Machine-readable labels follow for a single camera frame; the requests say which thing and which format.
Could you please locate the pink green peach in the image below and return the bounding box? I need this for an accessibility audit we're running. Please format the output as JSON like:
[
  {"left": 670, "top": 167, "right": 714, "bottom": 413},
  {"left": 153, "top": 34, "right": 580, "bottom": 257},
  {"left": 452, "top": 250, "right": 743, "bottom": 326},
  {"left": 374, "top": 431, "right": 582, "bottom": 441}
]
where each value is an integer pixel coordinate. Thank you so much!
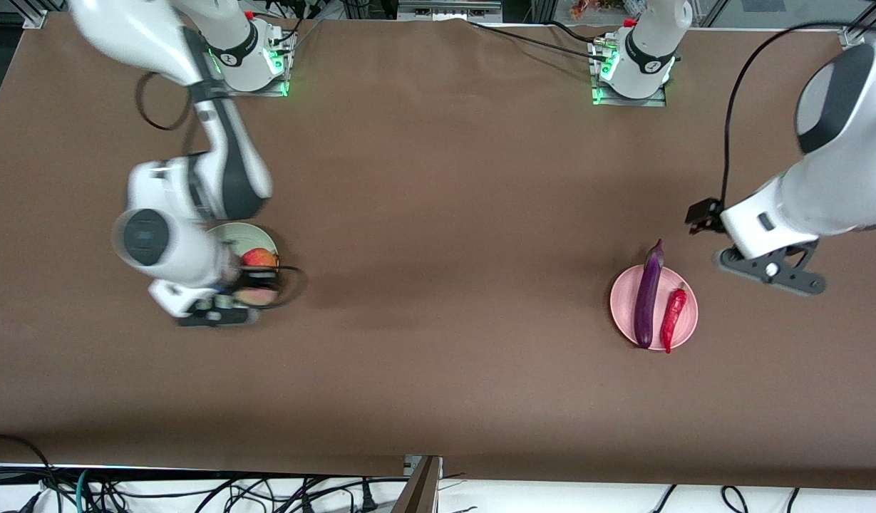
[{"left": 236, "top": 287, "right": 279, "bottom": 308}]

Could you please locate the red apple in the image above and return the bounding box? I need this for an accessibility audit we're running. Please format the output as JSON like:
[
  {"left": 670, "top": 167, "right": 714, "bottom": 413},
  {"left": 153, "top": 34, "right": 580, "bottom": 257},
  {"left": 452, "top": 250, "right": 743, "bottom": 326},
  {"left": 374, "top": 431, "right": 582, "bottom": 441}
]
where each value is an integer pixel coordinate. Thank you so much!
[{"left": 240, "top": 247, "right": 280, "bottom": 270}]

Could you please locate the red chili pepper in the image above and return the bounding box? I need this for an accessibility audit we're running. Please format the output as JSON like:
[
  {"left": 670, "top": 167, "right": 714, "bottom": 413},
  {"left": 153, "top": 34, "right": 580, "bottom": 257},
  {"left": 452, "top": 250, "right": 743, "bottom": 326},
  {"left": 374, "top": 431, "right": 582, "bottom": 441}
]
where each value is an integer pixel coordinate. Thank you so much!
[{"left": 659, "top": 282, "right": 688, "bottom": 354}]

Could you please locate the purple eggplant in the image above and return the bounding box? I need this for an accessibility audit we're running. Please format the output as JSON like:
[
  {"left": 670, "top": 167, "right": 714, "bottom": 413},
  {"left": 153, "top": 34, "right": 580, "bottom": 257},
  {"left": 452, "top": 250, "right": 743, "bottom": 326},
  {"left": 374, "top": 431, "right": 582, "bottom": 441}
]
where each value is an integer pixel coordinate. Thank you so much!
[{"left": 633, "top": 239, "right": 665, "bottom": 350}]

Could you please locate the pale green round plate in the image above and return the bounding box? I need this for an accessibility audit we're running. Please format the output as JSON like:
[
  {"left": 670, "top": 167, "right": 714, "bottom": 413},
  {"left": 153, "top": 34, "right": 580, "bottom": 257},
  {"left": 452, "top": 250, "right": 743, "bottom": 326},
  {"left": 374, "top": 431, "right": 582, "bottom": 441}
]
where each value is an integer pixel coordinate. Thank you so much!
[{"left": 208, "top": 222, "right": 279, "bottom": 286}]

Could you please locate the pink round plate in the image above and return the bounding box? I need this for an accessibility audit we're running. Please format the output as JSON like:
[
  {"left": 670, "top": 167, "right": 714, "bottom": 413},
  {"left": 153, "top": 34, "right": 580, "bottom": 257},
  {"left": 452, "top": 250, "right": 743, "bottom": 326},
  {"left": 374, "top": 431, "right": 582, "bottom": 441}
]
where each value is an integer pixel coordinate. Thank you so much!
[{"left": 609, "top": 264, "right": 699, "bottom": 351}]

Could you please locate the brown table cover sheet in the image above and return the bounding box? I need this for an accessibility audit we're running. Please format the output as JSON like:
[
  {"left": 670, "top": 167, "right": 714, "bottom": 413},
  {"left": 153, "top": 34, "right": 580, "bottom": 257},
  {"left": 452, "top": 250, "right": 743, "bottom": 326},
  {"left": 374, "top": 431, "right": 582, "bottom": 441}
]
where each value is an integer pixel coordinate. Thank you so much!
[{"left": 0, "top": 11, "right": 876, "bottom": 492}]

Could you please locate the colourful toy pile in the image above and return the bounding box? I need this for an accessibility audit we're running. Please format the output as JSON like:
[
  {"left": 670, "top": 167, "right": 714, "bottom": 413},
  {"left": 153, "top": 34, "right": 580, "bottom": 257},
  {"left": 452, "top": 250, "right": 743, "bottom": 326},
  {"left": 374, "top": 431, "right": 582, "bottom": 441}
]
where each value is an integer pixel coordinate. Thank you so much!
[{"left": 570, "top": 0, "right": 649, "bottom": 21}]

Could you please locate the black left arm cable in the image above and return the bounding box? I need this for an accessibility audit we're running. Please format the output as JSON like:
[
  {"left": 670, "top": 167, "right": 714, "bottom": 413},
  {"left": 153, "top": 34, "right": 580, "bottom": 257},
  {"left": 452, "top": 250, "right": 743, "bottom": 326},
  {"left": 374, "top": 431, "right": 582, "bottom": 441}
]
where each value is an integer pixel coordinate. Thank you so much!
[{"left": 720, "top": 20, "right": 876, "bottom": 204}]

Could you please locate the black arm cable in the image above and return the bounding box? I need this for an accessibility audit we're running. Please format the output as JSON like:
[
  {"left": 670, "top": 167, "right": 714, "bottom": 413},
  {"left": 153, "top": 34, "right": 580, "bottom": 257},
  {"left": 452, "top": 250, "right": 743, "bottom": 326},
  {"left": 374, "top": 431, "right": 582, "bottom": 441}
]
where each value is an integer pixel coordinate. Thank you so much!
[
  {"left": 135, "top": 70, "right": 306, "bottom": 309},
  {"left": 720, "top": 20, "right": 876, "bottom": 204}
]

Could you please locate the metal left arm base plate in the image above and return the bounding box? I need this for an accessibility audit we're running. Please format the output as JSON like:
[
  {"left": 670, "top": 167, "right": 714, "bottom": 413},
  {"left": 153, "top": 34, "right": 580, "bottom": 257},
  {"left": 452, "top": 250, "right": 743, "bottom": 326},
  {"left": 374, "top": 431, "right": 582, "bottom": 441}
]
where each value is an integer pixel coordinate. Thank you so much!
[{"left": 591, "top": 43, "right": 668, "bottom": 108}]

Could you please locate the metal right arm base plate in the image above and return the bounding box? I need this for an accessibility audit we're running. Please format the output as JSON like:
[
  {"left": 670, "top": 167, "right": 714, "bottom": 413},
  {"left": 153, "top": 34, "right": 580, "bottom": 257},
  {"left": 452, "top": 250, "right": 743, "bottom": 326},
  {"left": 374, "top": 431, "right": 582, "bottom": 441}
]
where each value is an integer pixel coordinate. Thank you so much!
[{"left": 215, "top": 61, "right": 290, "bottom": 97}]

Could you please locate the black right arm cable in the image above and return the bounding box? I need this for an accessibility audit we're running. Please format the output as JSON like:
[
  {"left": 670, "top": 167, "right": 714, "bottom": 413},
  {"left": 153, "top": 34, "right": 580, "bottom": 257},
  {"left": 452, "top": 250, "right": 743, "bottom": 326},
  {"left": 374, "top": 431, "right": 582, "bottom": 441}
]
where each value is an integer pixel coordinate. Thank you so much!
[{"left": 135, "top": 70, "right": 306, "bottom": 309}]

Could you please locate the thick black floor cable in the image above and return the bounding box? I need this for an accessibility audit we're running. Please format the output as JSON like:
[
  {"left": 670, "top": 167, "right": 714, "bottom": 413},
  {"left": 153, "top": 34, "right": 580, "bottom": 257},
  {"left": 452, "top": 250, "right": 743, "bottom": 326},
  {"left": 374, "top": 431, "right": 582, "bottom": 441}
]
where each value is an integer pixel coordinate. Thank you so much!
[{"left": 0, "top": 433, "right": 57, "bottom": 513}]

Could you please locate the aluminium frame profile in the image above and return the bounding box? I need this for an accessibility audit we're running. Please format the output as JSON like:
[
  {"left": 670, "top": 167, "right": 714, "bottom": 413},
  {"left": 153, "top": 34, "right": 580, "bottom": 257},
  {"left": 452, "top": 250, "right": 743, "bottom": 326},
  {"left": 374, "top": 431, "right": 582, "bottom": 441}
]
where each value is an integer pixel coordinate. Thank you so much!
[
  {"left": 840, "top": 0, "right": 876, "bottom": 49},
  {"left": 24, "top": 0, "right": 78, "bottom": 29}
]

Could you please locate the short black table cable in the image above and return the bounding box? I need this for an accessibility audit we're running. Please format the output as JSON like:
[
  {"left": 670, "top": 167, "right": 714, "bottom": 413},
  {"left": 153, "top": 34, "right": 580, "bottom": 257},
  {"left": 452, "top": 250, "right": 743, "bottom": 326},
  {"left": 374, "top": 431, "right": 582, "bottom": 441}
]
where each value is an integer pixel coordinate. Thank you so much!
[{"left": 548, "top": 20, "right": 606, "bottom": 43}]

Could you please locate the long black table cable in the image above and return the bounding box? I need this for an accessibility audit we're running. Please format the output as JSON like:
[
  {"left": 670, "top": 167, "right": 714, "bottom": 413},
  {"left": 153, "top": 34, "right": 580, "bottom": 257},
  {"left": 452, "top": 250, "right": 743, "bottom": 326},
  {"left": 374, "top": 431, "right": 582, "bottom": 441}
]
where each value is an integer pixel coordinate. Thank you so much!
[{"left": 468, "top": 20, "right": 613, "bottom": 61}]

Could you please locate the aluminium profile post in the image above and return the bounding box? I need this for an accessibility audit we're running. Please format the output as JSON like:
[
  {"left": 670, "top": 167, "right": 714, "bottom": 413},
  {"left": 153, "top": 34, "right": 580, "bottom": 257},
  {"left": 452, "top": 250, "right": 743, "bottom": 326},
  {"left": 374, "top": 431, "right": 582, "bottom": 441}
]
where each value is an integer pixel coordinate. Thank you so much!
[{"left": 393, "top": 455, "right": 443, "bottom": 513}]

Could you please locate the metal frame bracket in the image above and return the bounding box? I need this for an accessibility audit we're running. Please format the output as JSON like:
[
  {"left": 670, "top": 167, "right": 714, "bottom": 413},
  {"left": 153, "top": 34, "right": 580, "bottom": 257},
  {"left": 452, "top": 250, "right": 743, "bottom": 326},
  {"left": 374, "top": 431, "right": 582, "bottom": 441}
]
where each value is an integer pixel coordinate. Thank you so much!
[{"left": 398, "top": 0, "right": 503, "bottom": 21}]

